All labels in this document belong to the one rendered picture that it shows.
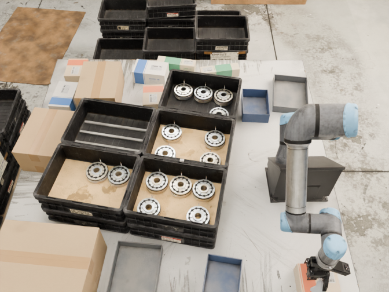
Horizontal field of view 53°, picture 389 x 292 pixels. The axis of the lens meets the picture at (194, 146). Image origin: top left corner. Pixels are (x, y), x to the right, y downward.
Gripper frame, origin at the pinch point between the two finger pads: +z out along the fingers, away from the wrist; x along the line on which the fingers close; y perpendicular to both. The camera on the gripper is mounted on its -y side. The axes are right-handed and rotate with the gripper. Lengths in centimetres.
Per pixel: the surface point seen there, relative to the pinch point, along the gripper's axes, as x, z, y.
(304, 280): 1.1, -1.7, 6.3
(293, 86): -120, 6, -9
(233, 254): -12.7, 5.7, 33.8
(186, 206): -30, -7, 55
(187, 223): -16, -17, 54
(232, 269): -5.7, 5.3, 34.8
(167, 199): -33, -7, 64
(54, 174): -44, -10, 116
